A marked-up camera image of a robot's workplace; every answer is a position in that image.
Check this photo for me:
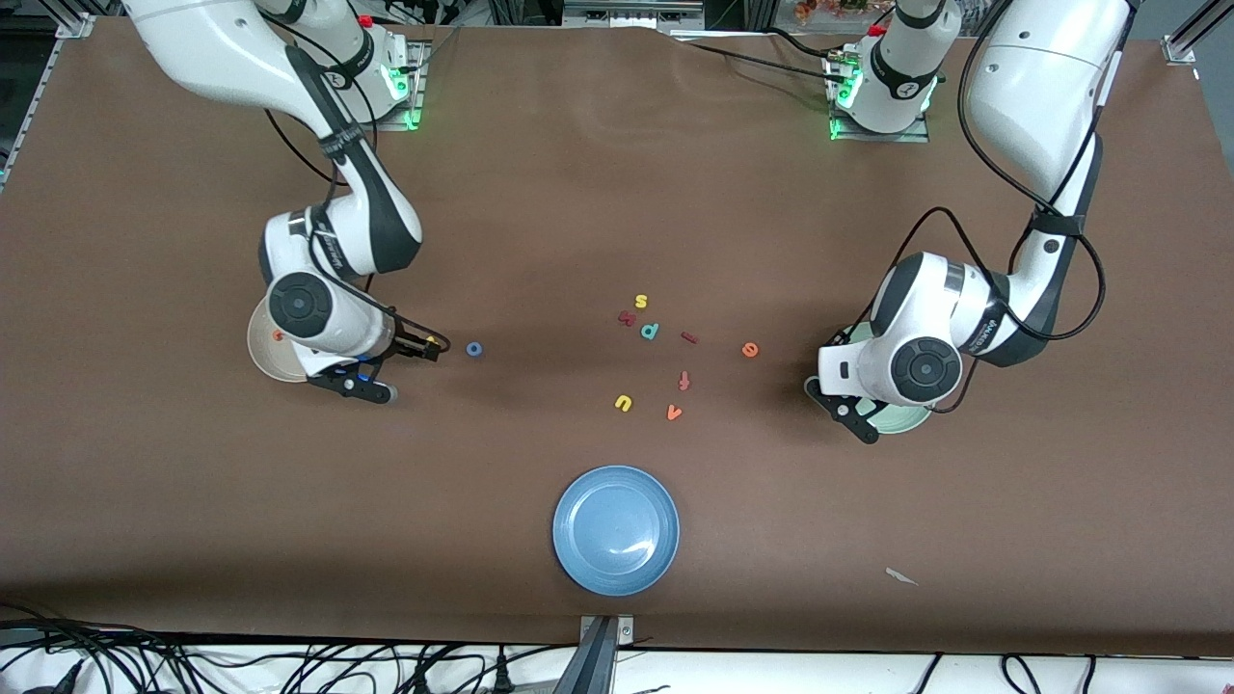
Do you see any beige brown plate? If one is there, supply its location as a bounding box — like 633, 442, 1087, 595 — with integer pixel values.
247, 299, 319, 384

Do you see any mint green plate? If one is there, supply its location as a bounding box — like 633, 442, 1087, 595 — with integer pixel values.
805, 323, 934, 436

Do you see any brown table cover sheet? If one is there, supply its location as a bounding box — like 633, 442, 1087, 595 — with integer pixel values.
0, 17, 1234, 656

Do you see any blue plate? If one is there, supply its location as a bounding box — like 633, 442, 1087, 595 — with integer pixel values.
552, 466, 681, 597

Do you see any white lower ledge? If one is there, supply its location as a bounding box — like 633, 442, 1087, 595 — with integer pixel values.
0, 631, 1234, 694

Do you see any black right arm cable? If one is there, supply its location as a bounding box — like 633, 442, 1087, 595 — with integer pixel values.
253, 5, 451, 353

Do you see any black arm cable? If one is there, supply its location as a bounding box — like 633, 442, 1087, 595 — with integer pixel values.
253, 5, 451, 353
829, 0, 1108, 415

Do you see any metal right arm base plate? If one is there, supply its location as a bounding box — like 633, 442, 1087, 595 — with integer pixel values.
371, 39, 427, 131

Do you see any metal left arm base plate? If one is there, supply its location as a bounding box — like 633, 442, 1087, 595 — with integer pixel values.
827, 48, 932, 144

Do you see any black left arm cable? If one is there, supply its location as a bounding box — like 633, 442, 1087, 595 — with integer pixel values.
829, 0, 1108, 415

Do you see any black cable across sheet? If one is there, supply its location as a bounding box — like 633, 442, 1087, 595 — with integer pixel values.
675, 27, 849, 88

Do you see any aluminium table edge bracket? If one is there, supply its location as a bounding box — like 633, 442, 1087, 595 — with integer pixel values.
577, 614, 636, 694

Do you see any metal frame rail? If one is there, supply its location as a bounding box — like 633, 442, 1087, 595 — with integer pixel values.
564, 0, 705, 35

